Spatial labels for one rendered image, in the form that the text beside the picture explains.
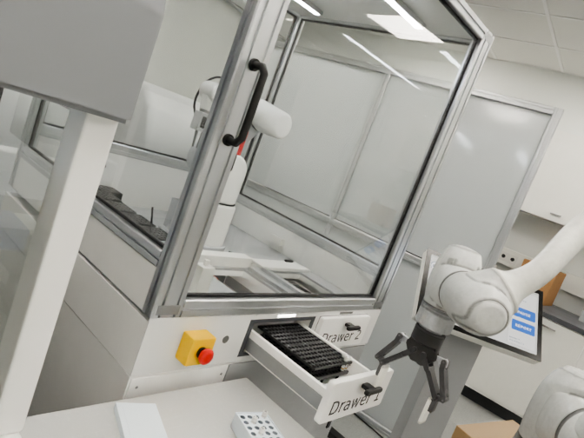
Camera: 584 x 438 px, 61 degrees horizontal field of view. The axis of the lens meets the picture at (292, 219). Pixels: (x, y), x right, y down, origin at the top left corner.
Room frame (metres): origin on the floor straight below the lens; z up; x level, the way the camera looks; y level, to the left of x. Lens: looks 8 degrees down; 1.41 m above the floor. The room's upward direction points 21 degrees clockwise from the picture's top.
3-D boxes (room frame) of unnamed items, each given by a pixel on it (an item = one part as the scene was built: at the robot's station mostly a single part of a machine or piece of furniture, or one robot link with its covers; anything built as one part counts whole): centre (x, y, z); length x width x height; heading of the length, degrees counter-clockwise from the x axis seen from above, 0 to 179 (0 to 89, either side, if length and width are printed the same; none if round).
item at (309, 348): (1.33, -0.16, 0.87); 0.22 x 0.18 x 0.06; 51
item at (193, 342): (1.11, 0.10, 0.88); 0.07 x 0.05 x 0.07; 141
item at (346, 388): (1.20, -0.31, 0.87); 0.29 x 0.02 x 0.11; 141
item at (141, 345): (1.72, 0.26, 0.87); 1.02 x 0.95 x 0.14; 141
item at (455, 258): (1.15, -0.41, 1.25); 0.13 x 0.11 x 0.16; 3
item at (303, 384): (1.33, -0.15, 0.86); 0.40 x 0.26 x 0.06; 51
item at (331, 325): (1.62, -0.29, 0.87); 0.29 x 0.02 x 0.11; 141
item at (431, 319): (1.16, -0.41, 1.14); 0.09 x 0.09 x 0.06
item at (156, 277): (1.72, 0.25, 1.47); 1.02 x 0.95 x 1.04; 141
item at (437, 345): (1.16, -0.41, 1.07); 0.08 x 0.07 x 0.09; 51
